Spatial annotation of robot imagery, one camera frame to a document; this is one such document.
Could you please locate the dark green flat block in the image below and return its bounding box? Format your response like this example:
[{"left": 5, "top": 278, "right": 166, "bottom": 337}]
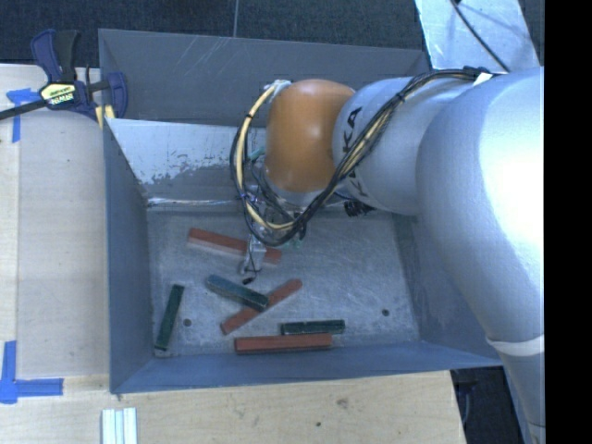
[
  {"left": 205, "top": 273, "right": 270, "bottom": 314},
  {"left": 154, "top": 283, "right": 187, "bottom": 353},
  {"left": 279, "top": 318, "right": 347, "bottom": 338}
]

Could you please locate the red-brown flat block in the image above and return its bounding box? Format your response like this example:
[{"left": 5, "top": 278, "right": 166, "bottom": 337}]
[
  {"left": 233, "top": 332, "right": 335, "bottom": 356},
  {"left": 186, "top": 227, "right": 284, "bottom": 267},
  {"left": 219, "top": 277, "right": 304, "bottom": 337}
]

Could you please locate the grey metal bin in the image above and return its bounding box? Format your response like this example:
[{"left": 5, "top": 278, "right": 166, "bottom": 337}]
[{"left": 97, "top": 28, "right": 506, "bottom": 395}]

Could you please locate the pale wood flat board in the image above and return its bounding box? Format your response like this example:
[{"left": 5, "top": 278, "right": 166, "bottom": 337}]
[{"left": 16, "top": 66, "right": 112, "bottom": 380}]

